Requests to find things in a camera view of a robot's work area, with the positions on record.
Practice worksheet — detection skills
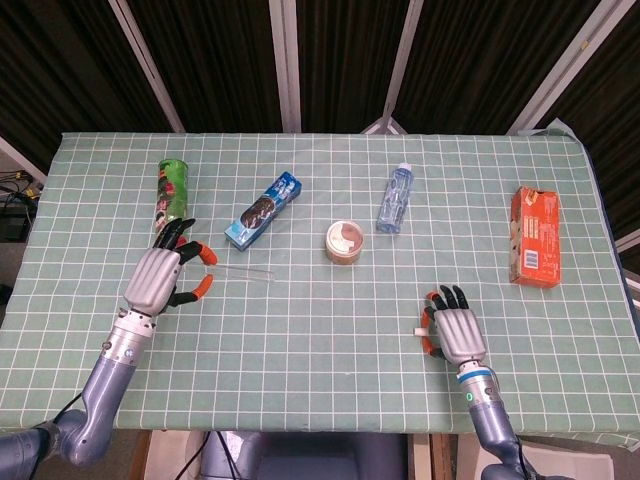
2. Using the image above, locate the right robot hand silver orange-tipped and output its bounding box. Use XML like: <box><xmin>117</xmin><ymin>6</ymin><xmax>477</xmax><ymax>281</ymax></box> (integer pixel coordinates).
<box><xmin>419</xmin><ymin>284</ymin><xmax>489</xmax><ymax>365</ymax></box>

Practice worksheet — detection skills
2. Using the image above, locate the left robot hand silver orange-tipped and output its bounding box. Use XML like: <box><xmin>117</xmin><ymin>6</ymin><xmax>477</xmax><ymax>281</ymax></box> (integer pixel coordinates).
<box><xmin>123</xmin><ymin>217</ymin><xmax>220</xmax><ymax>317</ymax></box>

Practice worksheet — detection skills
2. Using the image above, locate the thin clear stick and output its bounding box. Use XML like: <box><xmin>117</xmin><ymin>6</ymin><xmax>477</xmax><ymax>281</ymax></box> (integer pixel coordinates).
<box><xmin>204</xmin><ymin>264</ymin><xmax>275</xmax><ymax>284</ymax></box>

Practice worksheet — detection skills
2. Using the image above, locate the green chips can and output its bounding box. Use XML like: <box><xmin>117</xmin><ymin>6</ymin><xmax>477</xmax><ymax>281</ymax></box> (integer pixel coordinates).
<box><xmin>153</xmin><ymin>158</ymin><xmax>193</xmax><ymax>236</ymax></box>

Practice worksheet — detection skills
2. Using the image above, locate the orange cardboard box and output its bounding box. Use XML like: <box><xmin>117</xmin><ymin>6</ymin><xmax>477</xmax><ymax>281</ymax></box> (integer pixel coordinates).
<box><xmin>508</xmin><ymin>186</ymin><xmax>562</xmax><ymax>289</ymax></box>

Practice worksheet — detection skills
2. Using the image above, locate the blue cookie box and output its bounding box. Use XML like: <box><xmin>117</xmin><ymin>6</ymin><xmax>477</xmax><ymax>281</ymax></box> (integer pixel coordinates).
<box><xmin>223</xmin><ymin>171</ymin><xmax>304</xmax><ymax>253</ymax></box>

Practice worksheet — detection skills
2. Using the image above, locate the round brown lidded cup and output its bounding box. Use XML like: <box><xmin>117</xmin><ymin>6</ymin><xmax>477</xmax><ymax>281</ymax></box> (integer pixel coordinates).
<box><xmin>325</xmin><ymin>220</ymin><xmax>366</xmax><ymax>267</ymax></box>

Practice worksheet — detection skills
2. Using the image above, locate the green checkered tablecloth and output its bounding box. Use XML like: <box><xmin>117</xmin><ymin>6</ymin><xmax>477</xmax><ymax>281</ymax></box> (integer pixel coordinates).
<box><xmin>0</xmin><ymin>130</ymin><xmax>640</xmax><ymax>444</ymax></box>

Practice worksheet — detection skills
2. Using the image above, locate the clear plastic water bottle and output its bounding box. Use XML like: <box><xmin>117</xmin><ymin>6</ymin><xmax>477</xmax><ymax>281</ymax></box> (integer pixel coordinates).
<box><xmin>375</xmin><ymin>162</ymin><xmax>417</xmax><ymax>235</ymax></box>

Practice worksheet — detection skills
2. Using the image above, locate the black equipment box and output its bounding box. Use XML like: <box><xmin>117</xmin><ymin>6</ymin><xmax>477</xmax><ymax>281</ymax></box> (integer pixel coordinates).
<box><xmin>0</xmin><ymin>209</ymin><xmax>34</xmax><ymax>242</ymax></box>

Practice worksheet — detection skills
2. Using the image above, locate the wooden table frame board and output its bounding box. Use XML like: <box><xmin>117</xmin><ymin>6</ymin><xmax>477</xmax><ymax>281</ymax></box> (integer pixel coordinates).
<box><xmin>407</xmin><ymin>432</ymin><xmax>457</xmax><ymax>480</ymax></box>
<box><xmin>130</xmin><ymin>430</ymin><xmax>154</xmax><ymax>480</ymax></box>

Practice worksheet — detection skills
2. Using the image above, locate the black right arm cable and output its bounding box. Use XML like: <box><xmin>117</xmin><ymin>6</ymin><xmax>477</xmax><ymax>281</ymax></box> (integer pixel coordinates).
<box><xmin>512</xmin><ymin>434</ymin><xmax>539</xmax><ymax>480</ymax></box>

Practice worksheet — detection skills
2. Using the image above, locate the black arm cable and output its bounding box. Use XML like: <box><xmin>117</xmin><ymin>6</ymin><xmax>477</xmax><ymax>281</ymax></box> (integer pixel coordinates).
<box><xmin>512</xmin><ymin>434</ymin><xmax>539</xmax><ymax>480</ymax></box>
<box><xmin>49</xmin><ymin>392</ymin><xmax>89</xmax><ymax>426</ymax></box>

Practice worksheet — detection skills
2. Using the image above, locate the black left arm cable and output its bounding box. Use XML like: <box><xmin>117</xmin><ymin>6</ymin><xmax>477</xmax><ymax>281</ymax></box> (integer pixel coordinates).
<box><xmin>49</xmin><ymin>392</ymin><xmax>89</xmax><ymax>426</ymax></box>

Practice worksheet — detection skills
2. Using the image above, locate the bundle of floor cables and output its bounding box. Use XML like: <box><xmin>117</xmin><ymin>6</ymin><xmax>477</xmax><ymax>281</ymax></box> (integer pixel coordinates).
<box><xmin>0</xmin><ymin>169</ymin><xmax>44</xmax><ymax>202</ymax></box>

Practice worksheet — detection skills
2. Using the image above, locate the white metal frame rail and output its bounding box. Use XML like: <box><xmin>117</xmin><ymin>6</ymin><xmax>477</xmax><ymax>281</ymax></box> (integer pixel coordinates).
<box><xmin>0</xmin><ymin>134</ymin><xmax>49</xmax><ymax>186</ymax></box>

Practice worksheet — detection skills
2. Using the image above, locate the white metal frame post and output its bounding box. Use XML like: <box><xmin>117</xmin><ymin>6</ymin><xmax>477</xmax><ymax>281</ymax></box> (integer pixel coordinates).
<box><xmin>507</xmin><ymin>0</ymin><xmax>621</xmax><ymax>136</ymax></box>
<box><xmin>108</xmin><ymin>0</ymin><xmax>186</xmax><ymax>134</ymax></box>
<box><xmin>359</xmin><ymin>0</ymin><xmax>426</xmax><ymax>135</ymax></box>
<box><xmin>268</xmin><ymin>0</ymin><xmax>303</xmax><ymax>134</ymax></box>

